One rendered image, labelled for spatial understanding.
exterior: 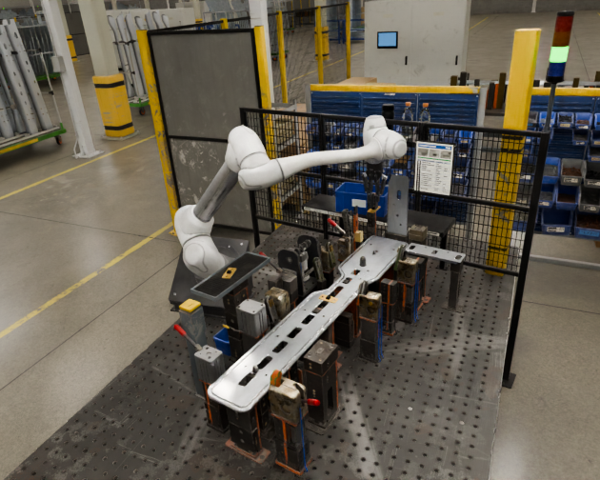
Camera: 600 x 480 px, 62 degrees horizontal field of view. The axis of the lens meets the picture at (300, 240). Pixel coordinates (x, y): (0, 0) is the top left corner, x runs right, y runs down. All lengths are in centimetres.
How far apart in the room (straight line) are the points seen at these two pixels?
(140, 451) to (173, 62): 348
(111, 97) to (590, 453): 859
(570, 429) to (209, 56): 373
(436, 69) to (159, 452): 761
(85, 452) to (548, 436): 231
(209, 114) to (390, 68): 483
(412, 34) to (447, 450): 747
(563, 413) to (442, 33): 654
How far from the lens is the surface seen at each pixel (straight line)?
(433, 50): 873
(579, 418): 333
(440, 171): 287
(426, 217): 291
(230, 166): 228
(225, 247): 272
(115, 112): 968
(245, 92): 440
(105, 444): 223
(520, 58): 269
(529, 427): 319
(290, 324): 207
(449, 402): 220
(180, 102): 483
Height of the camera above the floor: 222
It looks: 27 degrees down
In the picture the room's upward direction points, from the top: 4 degrees counter-clockwise
